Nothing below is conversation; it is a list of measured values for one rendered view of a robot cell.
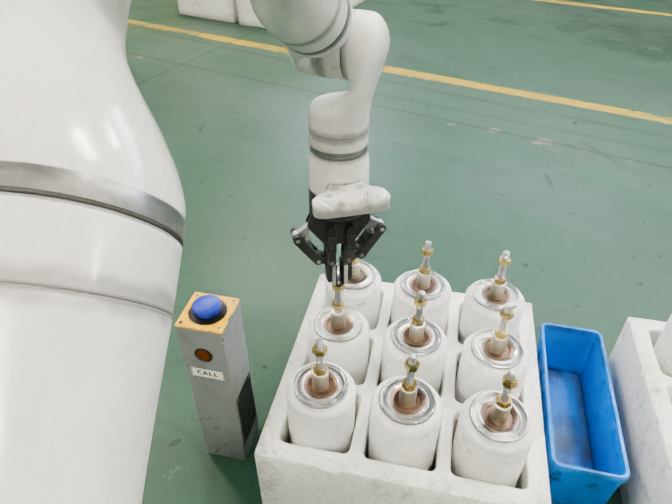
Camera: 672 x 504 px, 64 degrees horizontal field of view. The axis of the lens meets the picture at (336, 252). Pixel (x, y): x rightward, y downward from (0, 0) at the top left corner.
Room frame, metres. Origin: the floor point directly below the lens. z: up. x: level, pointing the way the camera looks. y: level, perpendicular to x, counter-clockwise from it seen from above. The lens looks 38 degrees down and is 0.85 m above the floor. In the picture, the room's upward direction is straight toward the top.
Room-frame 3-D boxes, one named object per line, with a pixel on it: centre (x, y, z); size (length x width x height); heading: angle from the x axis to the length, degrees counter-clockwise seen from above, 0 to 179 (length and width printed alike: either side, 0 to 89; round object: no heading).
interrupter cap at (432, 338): (0.56, -0.12, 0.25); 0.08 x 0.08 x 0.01
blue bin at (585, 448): (0.56, -0.40, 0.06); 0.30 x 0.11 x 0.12; 167
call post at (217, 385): (0.55, 0.18, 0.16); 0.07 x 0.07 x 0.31; 78
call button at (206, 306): (0.55, 0.18, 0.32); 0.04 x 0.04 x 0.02
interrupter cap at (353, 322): (0.58, 0.00, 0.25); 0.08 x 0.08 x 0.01
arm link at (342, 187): (0.56, -0.01, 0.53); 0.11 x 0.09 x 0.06; 14
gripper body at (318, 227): (0.58, 0.00, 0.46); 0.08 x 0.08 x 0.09
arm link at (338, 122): (0.58, -0.01, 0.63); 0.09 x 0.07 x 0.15; 71
